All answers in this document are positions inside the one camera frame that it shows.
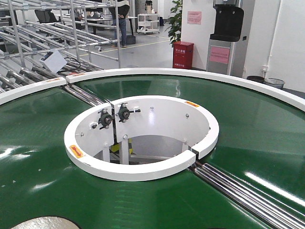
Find beige plate with black rim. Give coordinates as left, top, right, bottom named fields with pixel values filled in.
left=12, top=216, right=80, bottom=229

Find red fire extinguisher cabinet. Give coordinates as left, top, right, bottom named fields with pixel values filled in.
left=173, top=41, right=194, bottom=69

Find green potted plant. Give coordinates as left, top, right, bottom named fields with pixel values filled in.
left=166, top=0, right=183, bottom=47

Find white utility cart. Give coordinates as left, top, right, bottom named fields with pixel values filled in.
left=137, top=13, right=160, bottom=34

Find black water dispenser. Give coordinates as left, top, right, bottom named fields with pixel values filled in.
left=207, top=0, right=255, bottom=77

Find metal roller rack shelving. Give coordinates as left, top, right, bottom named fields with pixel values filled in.
left=0, top=0, right=118, bottom=93

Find black waste bin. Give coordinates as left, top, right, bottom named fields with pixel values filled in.
left=247, top=75, right=264, bottom=83

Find green circular conveyor belt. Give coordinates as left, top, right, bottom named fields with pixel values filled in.
left=0, top=75, right=305, bottom=229

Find standing person in background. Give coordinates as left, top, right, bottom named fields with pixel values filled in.
left=109, top=0, right=130, bottom=48

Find white control box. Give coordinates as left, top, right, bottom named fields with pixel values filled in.
left=40, top=49, right=67, bottom=73

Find clear mesh waste bin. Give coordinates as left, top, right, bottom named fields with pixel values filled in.
left=264, top=78, right=285, bottom=89

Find white outer conveyor rim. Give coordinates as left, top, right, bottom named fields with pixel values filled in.
left=0, top=68, right=305, bottom=111

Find steel conveyor rollers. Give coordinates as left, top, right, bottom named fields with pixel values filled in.
left=191, top=161, right=305, bottom=229

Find white inner conveyor ring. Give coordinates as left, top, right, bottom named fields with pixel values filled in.
left=63, top=95, right=220, bottom=182

